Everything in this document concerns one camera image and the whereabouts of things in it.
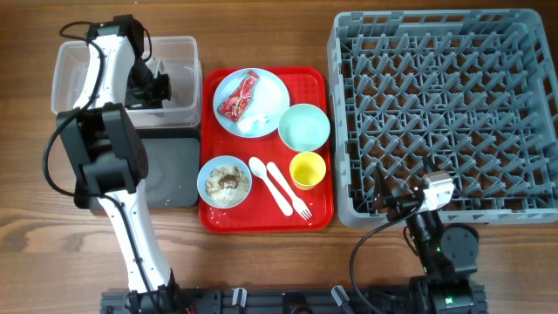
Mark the red snack wrapper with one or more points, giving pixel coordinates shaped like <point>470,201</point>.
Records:
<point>235,105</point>

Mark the leftover rice and food scraps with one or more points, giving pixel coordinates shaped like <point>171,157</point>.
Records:
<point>227,185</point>

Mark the cream plastic spoon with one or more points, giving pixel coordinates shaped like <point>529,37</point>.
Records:
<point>259,170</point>

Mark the light blue round plate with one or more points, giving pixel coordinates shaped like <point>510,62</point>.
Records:
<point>270,97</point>

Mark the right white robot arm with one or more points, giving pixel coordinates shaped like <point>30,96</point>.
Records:
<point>447,252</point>

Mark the small light blue bowl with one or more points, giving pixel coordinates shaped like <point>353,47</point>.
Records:
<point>218,162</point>

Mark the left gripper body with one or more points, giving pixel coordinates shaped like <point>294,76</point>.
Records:
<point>145,90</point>

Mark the white tissue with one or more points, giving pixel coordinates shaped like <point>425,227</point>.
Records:
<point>248,123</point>

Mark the yellow plastic cup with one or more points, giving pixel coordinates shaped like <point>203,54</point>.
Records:
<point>307,169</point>

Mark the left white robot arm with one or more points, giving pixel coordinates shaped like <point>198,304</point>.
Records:
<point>114,47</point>

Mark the black plastic waste tray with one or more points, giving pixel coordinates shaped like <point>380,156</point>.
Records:
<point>166,160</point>

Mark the mint green bowl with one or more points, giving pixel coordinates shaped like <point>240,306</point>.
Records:
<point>304,127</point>

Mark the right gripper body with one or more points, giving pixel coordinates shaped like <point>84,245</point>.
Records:
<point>403,205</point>

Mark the clear plastic waste bin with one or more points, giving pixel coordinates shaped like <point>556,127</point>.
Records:
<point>180,59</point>

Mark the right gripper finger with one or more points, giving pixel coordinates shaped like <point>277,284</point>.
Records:
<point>430,167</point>
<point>382,195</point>

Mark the grey plastic dishwasher rack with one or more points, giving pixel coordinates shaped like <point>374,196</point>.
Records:
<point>473,92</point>

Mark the red plastic serving tray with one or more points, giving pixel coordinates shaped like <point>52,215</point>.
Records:
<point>259,213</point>

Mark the cream plastic fork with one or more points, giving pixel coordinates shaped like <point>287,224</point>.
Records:
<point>297,203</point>

